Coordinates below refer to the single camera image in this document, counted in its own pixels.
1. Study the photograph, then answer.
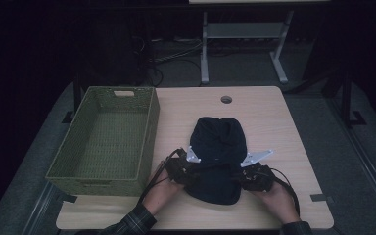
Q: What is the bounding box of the person's left hand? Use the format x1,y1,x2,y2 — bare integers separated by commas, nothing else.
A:
142,162,185,216

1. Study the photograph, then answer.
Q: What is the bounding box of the dark knit hat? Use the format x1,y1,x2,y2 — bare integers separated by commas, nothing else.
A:
184,116,249,207

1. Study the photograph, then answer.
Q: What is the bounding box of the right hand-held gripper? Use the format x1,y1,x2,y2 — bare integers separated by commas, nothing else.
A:
240,149,275,193

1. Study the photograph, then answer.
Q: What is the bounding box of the green woven basket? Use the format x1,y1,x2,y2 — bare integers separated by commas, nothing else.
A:
45,85,161,198

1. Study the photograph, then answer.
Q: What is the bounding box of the person's right hand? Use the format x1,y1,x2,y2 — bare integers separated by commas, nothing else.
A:
250,181,302,225

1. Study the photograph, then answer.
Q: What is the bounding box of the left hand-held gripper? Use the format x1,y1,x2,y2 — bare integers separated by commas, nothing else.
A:
165,145,202,186

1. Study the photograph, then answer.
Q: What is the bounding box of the right hand-held gripper black cable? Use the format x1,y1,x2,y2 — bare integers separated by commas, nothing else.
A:
268,167,301,217

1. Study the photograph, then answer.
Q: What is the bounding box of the hand-held gripper black cable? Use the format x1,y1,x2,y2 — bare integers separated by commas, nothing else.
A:
136,147,186,208
268,167,301,217

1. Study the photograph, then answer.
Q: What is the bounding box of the left hand-held gripper black cable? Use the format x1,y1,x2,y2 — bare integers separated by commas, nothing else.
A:
136,147,186,208

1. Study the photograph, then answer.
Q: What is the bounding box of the metal floor rail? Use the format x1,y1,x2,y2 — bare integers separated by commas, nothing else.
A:
21,180,58,235
325,97,376,227

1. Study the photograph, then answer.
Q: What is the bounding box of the black frame post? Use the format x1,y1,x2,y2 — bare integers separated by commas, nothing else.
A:
72,73,83,114
340,69,353,129

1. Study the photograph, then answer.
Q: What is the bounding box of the white metal stand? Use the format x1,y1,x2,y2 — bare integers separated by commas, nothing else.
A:
200,9,295,85

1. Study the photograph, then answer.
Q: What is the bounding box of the black tape strip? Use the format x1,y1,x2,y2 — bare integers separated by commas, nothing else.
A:
309,193,335,204
57,193,78,204

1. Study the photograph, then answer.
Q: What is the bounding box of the black floor bracket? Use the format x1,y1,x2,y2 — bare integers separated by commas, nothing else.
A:
61,110,75,124
349,110,368,127

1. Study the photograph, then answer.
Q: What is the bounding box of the bundle of floor cables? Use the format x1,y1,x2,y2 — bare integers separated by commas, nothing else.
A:
130,34,208,88

